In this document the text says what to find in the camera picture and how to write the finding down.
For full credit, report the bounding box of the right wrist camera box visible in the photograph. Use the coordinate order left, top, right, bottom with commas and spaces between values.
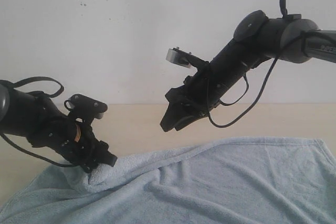
166, 47, 208, 69

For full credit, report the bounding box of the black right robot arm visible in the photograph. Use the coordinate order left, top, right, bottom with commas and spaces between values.
160, 10, 335, 132

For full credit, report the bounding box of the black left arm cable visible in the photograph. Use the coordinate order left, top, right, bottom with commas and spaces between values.
0, 77, 79, 168

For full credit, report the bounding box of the light blue terry towel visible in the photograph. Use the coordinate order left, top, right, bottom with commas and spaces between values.
1, 137, 335, 223

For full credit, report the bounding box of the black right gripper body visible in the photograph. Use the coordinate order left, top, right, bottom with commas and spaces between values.
164, 71, 228, 116

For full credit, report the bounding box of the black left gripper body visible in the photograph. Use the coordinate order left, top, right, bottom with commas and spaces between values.
52, 119, 103, 168

